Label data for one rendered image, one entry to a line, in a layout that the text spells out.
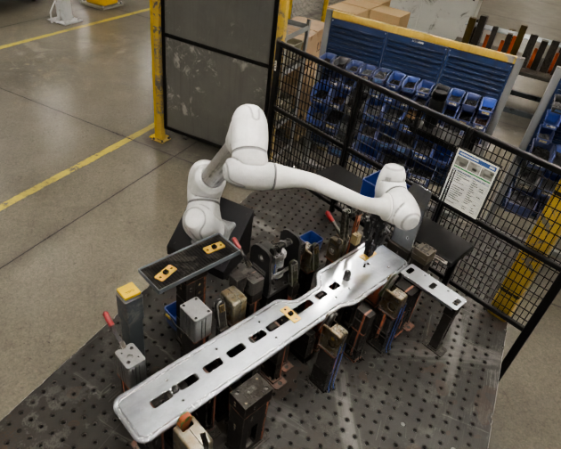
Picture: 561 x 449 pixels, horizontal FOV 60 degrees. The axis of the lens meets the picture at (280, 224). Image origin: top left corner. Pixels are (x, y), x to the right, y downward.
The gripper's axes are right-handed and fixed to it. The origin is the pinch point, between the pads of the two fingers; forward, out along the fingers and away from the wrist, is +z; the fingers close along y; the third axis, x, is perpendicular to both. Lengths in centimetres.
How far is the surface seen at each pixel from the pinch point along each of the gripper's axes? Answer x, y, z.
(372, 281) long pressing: -4.9, 8.5, 10.8
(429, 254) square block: 25.4, 16.3, 4.8
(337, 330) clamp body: -41.0, 18.6, 6.4
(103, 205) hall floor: -13, -232, 111
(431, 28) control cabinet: 588, -317, 58
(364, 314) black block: -21.9, 17.9, 11.8
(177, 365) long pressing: -94, -7, 11
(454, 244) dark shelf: 46, 18, 8
